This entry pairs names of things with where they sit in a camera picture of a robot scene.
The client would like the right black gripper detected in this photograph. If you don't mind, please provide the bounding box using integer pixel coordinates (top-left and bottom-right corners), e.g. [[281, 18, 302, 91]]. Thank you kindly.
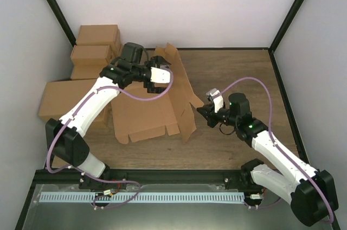
[[197, 104, 239, 128]]

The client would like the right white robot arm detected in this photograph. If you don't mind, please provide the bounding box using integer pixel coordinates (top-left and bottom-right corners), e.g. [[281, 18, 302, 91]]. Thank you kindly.
[[197, 88, 338, 226]]

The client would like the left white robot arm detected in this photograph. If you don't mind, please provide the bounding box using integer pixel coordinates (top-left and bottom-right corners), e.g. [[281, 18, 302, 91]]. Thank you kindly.
[[45, 42, 174, 189]]

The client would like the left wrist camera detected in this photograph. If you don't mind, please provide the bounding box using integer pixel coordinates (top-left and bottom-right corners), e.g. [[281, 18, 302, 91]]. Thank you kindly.
[[150, 67, 172, 84]]

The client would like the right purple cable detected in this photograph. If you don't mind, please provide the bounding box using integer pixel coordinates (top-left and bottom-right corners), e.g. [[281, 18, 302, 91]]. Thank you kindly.
[[220, 76, 335, 224]]

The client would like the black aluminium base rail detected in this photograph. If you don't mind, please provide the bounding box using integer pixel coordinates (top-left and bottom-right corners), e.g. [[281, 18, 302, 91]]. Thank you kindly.
[[33, 169, 261, 190]]

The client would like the light blue slotted cable duct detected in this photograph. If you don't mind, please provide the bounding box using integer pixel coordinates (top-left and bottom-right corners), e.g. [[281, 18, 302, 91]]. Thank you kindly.
[[39, 191, 245, 204]]

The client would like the left black frame post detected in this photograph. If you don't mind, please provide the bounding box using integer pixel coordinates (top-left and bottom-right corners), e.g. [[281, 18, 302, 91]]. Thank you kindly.
[[46, 0, 76, 47]]

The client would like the black frame post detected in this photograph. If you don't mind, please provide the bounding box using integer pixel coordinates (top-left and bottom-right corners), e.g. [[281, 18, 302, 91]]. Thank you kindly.
[[46, 0, 76, 47], [269, 0, 305, 53]]

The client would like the right black frame post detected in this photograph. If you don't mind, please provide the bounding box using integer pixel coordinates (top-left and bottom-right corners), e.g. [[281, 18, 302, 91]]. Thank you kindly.
[[269, 0, 305, 53]]

